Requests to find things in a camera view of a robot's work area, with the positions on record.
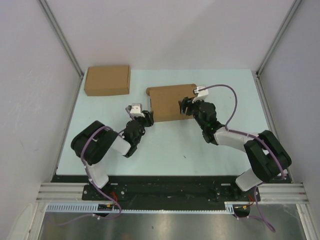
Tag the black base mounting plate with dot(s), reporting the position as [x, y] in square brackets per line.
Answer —
[216, 188]

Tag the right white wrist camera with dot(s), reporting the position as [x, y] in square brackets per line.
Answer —
[201, 92]

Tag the front aluminium extrusion rail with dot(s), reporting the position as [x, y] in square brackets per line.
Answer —
[270, 193]

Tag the brown cardboard box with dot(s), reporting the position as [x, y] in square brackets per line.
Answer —
[109, 80]

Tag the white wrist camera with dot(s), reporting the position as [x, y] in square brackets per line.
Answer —
[135, 110]
[201, 92]

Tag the left aluminium frame post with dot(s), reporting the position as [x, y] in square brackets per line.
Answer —
[55, 26]

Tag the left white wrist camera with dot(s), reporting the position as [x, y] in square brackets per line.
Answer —
[135, 110]

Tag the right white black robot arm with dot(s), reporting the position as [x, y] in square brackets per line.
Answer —
[267, 157]

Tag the right aluminium frame post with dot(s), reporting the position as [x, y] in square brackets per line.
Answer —
[279, 35]

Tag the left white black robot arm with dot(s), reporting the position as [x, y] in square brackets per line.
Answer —
[92, 144]

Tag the white slotted cable duct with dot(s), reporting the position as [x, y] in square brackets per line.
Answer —
[105, 208]

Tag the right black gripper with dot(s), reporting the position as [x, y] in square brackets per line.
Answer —
[187, 102]

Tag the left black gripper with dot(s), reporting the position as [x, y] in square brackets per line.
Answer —
[149, 121]

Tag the aluminium frame post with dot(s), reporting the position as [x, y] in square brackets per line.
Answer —
[279, 35]
[55, 26]

